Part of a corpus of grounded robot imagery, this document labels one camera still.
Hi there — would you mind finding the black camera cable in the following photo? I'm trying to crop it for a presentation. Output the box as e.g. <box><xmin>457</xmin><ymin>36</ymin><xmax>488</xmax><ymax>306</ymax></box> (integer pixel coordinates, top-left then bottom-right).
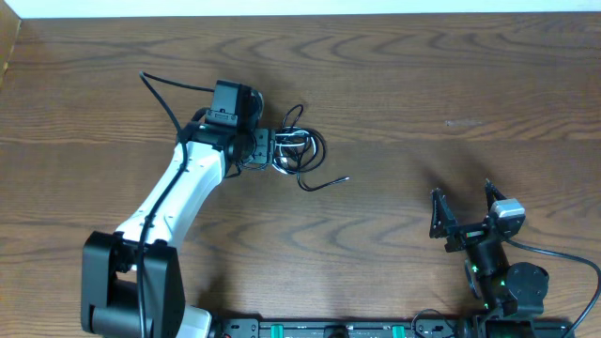
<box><xmin>504</xmin><ymin>237</ymin><xmax>601</xmax><ymax>338</ymax></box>
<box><xmin>135</xmin><ymin>70</ymin><xmax>216</xmax><ymax>338</ymax></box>

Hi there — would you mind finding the thin black base wire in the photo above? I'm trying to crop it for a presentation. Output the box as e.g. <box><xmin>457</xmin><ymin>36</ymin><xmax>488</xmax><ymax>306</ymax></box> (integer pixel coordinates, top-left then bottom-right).
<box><xmin>409</xmin><ymin>308</ymin><xmax>455</xmax><ymax>338</ymax></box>

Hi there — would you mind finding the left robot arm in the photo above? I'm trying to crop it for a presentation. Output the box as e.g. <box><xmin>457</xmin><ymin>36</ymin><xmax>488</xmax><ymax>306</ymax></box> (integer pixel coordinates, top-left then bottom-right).
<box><xmin>81</xmin><ymin>80</ymin><xmax>270</xmax><ymax>337</ymax></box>

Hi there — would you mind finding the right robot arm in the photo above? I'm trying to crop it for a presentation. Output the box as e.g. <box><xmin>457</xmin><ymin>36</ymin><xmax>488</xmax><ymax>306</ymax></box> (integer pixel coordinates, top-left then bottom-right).
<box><xmin>429</xmin><ymin>182</ymin><xmax>549</xmax><ymax>337</ymax></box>

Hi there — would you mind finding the white usb cable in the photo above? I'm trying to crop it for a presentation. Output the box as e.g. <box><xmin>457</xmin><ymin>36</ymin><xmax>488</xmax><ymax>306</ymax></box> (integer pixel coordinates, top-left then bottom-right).
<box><xmin>271</xmin><ymin>128</ymin><xmax>318</xmax><ymax>176</ymax></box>

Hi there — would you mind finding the black left camera cable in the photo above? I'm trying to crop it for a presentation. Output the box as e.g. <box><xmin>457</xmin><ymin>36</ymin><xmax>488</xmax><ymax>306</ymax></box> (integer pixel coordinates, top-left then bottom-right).
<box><xmin>135</xmin><ymin>70</ymin><xmax>216</xmax><ymax>338</ymax></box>

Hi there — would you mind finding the black usb cable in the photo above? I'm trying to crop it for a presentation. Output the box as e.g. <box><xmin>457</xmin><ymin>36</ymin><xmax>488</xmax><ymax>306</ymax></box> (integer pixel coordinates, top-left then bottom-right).
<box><xmin>270</xmin><ymin>103</ymin><xmax>350</xmax><ymax>192</ymax></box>

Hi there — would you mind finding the black right camera cable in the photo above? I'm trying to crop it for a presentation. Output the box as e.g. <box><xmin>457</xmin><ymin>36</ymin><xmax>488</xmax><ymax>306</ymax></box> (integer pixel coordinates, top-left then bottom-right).
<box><xmin>504</xmin><ymin>237</ymin><xmax>601</xmax><ymax>338</ymax></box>

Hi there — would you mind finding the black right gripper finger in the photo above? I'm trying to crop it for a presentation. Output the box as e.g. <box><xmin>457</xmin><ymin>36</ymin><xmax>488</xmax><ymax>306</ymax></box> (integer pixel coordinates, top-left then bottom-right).
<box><xmin>429</xmin><ymin>188</ymin><xmax>457</xmax><ymax>238</ymax></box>
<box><xmin>485</xmin><ymin>178</ymin><xmax>506</xmax><ymax>210</ymax></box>

